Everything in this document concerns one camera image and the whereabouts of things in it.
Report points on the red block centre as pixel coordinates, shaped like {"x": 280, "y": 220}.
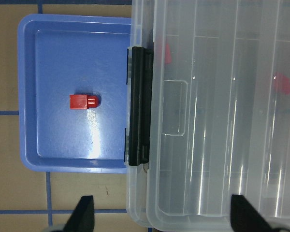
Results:
{"x": 281, "y": 83}

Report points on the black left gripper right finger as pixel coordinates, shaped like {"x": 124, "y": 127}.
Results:
{"x": 245, "y": 218}

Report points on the red block from tray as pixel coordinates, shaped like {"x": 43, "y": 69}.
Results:
{"x": 84, "y": 101}

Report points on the black box latch handle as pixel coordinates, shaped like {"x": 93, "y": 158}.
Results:
{"x": 141, "y": 78}

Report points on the red block near latch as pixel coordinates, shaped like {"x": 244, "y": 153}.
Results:
{"x": 167, "y": 54}

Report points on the clear plastic box lid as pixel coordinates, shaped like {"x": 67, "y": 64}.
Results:
{"x": 222, "y": 113}

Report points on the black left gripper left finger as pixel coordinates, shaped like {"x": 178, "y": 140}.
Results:
{"x": 82, "y": 218}

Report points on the clear plastic storage box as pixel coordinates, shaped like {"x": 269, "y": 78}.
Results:
{"x": 140, "y": 193}

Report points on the blue plastic tray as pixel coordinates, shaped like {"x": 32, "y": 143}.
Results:
{"x": 72, "y": 92}

